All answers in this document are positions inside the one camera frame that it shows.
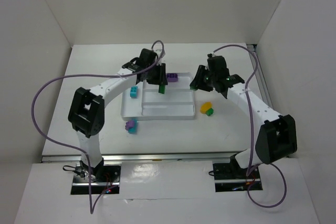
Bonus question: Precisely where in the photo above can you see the teal lego brick front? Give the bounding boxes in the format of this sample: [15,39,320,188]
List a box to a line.
[128,120,138,134]

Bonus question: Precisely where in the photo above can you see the yellow lego brick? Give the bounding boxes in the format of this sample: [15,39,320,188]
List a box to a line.
[200,102,212,114]

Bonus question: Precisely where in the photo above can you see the purple lego brick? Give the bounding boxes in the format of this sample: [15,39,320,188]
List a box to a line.
[125,120,136,131]
[166,73,178,83]

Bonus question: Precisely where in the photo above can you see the teal lego brick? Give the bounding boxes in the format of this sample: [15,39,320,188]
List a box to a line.
[128,120,138,134]
[130,86,138,99]

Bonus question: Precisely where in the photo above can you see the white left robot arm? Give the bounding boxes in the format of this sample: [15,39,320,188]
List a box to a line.
[68,48,167,177]

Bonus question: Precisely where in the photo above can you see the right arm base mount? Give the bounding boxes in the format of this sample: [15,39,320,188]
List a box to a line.
[208,163,263,193]

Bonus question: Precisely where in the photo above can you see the aluminium right side rail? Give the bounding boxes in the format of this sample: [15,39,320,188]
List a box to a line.
[246,44,274,109]

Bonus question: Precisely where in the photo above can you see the purple lego brick front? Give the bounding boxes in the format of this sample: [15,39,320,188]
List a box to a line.
[125,120,136,131]

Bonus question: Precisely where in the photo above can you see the aluminium rail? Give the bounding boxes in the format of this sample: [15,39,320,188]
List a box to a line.
[246,44,274,109]
[40,151,238,163]

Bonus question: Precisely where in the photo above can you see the green lego brick small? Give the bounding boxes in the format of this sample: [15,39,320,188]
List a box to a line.
[205,108,214,116]

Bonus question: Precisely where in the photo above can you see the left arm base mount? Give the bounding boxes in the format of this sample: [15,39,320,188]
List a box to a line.
[62,164,121,195]

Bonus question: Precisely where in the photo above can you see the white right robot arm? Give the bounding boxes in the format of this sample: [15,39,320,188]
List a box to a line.
[190,55,297,170]

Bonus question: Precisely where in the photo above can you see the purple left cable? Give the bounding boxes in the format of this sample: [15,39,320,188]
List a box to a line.
[31,40,166,215]

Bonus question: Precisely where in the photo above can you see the white divided plastic tray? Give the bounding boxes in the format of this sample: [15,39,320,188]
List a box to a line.
[121,72,195,121]

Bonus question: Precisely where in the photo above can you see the aluminium front rail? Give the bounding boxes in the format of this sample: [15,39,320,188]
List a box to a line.
[40,151,238,163]

